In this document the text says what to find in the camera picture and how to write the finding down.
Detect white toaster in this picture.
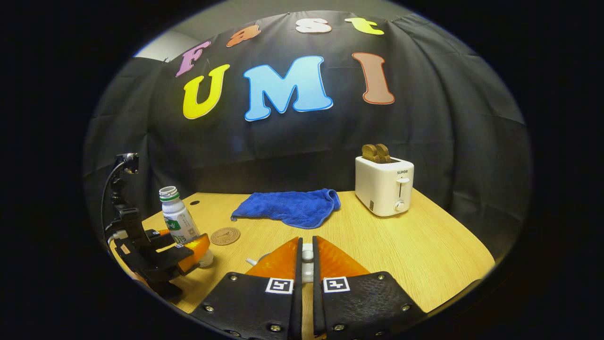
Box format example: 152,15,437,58
355,156,415,217

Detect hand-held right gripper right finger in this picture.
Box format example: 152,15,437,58
311,235,428,340

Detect black cable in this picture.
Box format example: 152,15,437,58
101,158,126,241

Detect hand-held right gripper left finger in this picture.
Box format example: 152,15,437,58
190,236,303,340

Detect white plastic water bottle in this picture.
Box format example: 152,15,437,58
159,186,214,268

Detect round wooden coaster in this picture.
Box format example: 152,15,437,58
210,227,241,246

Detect blue towel cloth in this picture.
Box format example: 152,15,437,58
230,188,341,230

